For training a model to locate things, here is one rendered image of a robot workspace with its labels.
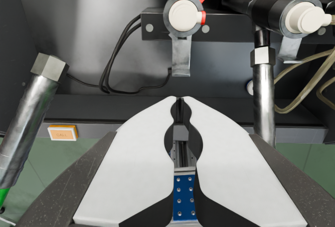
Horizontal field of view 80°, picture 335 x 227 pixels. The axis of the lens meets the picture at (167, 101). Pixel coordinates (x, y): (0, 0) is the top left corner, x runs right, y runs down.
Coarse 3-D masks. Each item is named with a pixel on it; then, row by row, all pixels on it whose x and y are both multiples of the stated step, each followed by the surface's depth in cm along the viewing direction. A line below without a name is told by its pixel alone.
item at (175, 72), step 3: (174, 69) 16; (177, 69) 16; (180, 69) 16; (183, 69) 16; (186, 69) 16; (174, 72) 15; (177, 72) 15; (180, 72) 15; (183, 72) 15; (186, 72) 15; (189, 72) 15; (174, 75) 15; (177, 75) 15; (180, 75) 15; (183, 75) 15; (186, 75) 15; (189, 75) 15
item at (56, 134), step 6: (54, 126) 40; (60, 126) 40; (66, 126) 40; (72, 126) 40; (54, 132) 40; (60, 132) 40; (66, 132) 40; (54, 138) 40; (60, 138) 40; (66, 138) 40; (72, 138) 40
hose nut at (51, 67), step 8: (40, 56) 14; (48, 56) 14; (40, 64) 14; (48, 64) 14; (56, 64) 14; (64, 64) 15; (32, 72) 14; (40, 72) 14; (48, 72) 14; (56, 72) 14; (64, 72) 15; (56, 80) 15
